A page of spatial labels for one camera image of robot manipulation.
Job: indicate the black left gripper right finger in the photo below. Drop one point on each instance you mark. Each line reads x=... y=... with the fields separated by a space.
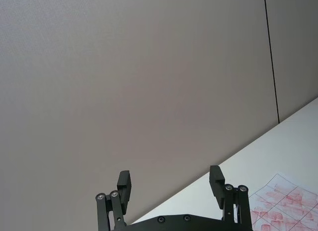
x=216 y=188

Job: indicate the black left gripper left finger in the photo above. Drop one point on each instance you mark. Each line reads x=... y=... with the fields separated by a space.
x=123 y=191

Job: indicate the white sheet with red grid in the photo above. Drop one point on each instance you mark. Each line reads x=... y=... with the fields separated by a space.
x=290 y=206

